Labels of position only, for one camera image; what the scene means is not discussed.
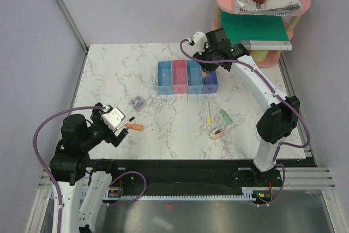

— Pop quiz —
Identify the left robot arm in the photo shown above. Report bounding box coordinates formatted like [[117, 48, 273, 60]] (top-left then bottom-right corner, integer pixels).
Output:
[[49, 103, 128, 232]]

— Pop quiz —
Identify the clear paperclip jar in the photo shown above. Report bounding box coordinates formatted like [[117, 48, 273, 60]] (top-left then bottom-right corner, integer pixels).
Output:
[[130, 95, 144, 110]]

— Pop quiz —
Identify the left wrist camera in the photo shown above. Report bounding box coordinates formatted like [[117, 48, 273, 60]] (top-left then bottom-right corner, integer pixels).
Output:
[[101, 105, 126, 132]]

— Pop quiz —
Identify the orange highlighter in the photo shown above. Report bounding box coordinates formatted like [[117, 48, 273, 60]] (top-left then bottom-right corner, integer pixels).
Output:
[[125, 123, 144, 132]]

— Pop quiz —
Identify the pink three tier shelf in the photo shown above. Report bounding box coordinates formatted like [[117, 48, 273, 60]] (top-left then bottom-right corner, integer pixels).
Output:
[[212, 0, 311, 68]]

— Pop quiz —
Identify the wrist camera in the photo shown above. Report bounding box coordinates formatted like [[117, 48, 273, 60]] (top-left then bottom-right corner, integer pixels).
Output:
[[188, 32, 209, 57], [101, 105, 126, 132]]

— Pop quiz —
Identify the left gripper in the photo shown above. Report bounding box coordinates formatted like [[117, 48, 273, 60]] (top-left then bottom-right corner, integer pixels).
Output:
[[81, 102, 128, 150]]

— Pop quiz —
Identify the green highlighter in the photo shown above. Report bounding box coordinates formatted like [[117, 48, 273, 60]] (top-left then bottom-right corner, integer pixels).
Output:
[[220, 109, 233, 125]]

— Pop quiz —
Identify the white cable duct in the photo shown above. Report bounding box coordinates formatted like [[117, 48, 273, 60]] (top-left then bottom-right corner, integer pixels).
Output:
[[103, 188, 273, 203]]

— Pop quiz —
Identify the pink correction tape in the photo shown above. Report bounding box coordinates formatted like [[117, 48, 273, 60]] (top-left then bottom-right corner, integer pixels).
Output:
[[209, 128, 225, 141]]

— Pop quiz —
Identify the green book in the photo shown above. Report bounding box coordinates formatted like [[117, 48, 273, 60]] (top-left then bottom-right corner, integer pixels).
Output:
[[220, 11, 292, 51]]

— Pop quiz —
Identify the yellow foam roll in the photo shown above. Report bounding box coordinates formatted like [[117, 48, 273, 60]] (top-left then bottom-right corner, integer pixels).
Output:
[[250, 50, 269, 62]]

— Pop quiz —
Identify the black white marker pen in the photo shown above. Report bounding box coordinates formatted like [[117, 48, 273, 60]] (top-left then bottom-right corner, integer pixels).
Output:
[[127, 117, 135, 123]]

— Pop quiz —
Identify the pink cap glue bottle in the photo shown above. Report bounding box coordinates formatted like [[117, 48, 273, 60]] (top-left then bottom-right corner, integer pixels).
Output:
[[201, 70, 209, 78]]

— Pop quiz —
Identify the yellow cap white pen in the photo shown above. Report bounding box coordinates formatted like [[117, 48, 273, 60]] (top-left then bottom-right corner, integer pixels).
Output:
[[207, 101, 212, 125]]

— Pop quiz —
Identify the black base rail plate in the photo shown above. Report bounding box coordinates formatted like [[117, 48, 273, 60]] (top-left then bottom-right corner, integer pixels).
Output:
[[81, 158, 284, 197]]

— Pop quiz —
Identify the pink drawer bin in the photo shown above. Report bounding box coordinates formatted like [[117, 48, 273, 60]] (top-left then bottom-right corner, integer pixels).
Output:
[[172, 60, 188, 94]]

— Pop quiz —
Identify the grey spiral notebook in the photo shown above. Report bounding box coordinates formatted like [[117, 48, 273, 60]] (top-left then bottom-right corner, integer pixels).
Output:
[[234, 0, 302, 16]]

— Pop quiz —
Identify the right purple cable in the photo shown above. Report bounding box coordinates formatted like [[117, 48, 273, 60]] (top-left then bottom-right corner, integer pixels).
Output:
[[179, 37, 312, 208]]

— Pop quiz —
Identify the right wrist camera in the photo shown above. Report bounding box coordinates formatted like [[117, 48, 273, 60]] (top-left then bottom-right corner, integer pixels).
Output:
[[188, 32, 209, 57]]

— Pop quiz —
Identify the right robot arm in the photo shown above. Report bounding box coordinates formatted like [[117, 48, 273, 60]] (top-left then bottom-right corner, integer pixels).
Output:
[[189, 28, 300, 186]]

